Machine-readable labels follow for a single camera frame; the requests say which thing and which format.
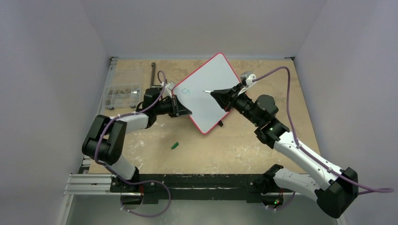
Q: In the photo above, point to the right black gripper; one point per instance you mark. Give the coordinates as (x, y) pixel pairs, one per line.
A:
(232, 99)

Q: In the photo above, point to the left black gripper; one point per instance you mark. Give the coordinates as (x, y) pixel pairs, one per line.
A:
(177, 109)

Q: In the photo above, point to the pink framed whiteboard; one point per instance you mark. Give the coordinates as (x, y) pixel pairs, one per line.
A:
(214, 74)

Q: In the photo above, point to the green marker cap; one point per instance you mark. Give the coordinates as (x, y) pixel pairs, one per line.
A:
(174, 145)

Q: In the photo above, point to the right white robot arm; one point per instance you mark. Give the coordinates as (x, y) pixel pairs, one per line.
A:
(330, 186)

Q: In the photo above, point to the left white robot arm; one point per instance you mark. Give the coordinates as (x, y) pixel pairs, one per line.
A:
(105, 139)

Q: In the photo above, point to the clear plastic screw box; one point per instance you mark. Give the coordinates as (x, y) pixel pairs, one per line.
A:
(124, 89)

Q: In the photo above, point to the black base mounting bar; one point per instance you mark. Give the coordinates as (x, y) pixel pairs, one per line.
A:
(251, 188)

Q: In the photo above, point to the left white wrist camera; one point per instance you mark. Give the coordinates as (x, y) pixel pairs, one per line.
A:
(168, 87)

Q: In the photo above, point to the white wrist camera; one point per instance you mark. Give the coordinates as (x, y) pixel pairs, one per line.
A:
(168, 87)
(247, 79)

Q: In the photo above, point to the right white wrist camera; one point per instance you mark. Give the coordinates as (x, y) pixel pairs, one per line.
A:
(247, 79)

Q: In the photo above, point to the dark metal bracket tool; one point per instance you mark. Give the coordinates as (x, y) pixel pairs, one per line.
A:
(153, 65)

